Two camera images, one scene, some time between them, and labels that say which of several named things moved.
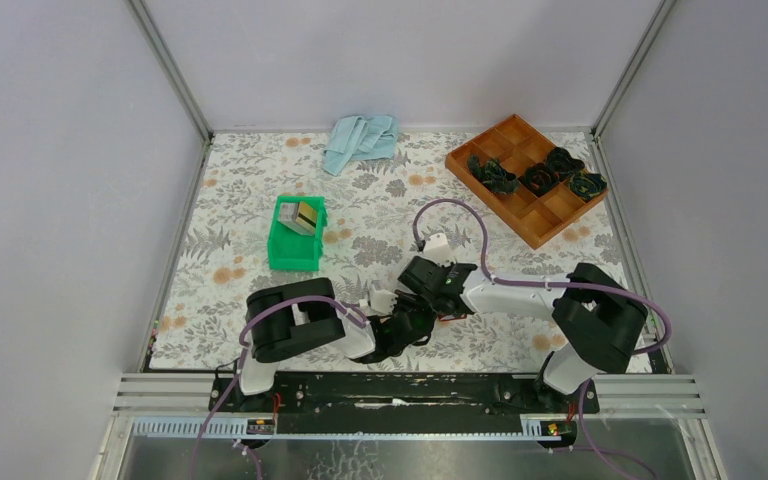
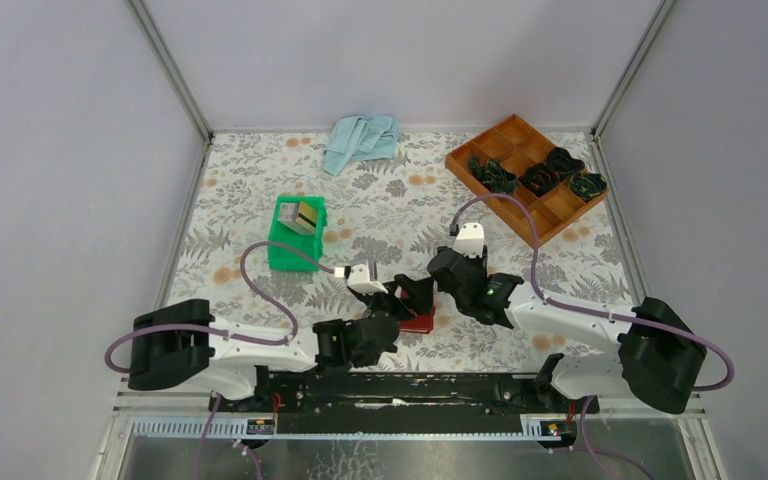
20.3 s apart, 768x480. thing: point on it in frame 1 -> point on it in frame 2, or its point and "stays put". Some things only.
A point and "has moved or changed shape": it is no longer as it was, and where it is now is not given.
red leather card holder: [443, 317] has moved or changed shape
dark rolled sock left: [492, 173] stays put
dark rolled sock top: [562, 163] stays put
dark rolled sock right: [587, 186] stays put
